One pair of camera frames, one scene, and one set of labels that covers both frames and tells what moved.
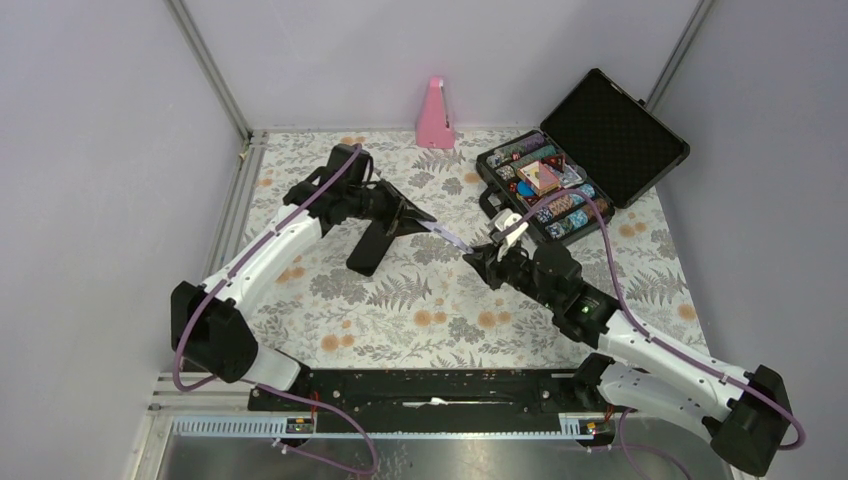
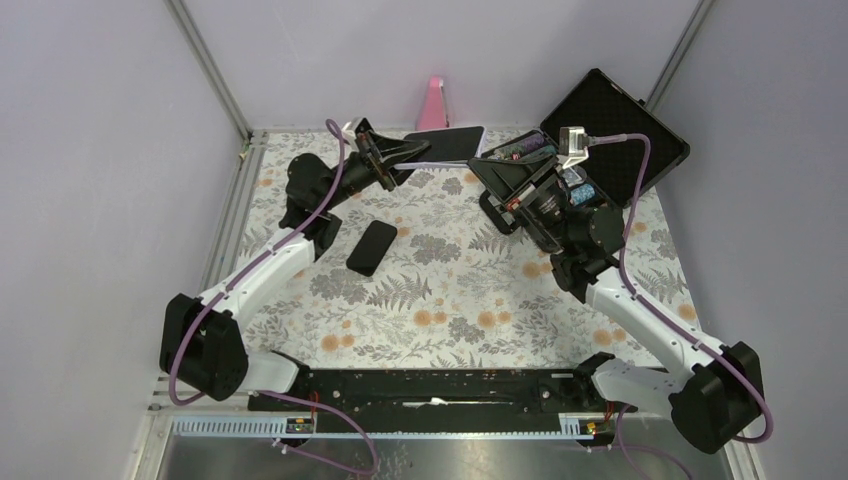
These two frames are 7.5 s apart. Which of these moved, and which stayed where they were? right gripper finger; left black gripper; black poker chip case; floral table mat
Moved: left black gripper; right gripper finger
Stayed: floral table mat; black poker chip case
